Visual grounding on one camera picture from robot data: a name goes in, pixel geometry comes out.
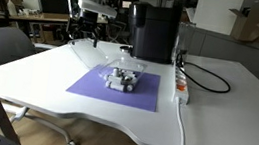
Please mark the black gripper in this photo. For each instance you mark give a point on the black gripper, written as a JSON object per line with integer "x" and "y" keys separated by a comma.
{"x": 89, "y": 19}

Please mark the clear plastic clamshell container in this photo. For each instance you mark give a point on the clear plastic clamshell container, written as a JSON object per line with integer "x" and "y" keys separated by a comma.
{"x": 88, "y": 53}

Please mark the black monitor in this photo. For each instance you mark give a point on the black monitor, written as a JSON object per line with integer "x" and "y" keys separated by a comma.
{"x": 53, "y": 4}

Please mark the wooden desk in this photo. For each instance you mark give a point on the wooden desk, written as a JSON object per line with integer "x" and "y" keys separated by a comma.
{"x": 36, "y": 16}

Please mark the white tube black band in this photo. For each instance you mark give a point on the white tube black band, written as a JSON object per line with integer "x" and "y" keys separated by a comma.
{"x": 119, "y": 87}

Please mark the black coffee machine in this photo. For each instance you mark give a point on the black coffee machine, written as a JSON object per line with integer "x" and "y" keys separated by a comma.
{"x": 153, "y": 32}

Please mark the purple mat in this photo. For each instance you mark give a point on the purple mat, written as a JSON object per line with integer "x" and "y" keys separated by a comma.
{"x": 139, "y": 97}

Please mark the grey office chair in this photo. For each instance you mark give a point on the grey office chair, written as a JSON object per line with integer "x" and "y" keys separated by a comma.
{"x": 2, "y": 45}

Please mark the transparent water tank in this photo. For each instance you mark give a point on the transparent water tank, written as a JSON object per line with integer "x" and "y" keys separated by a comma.
{"x": 185, "y": 39}

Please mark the white power strip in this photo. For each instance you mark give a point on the white power strip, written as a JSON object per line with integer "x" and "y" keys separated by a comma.
{"x": 181, "y": 93}

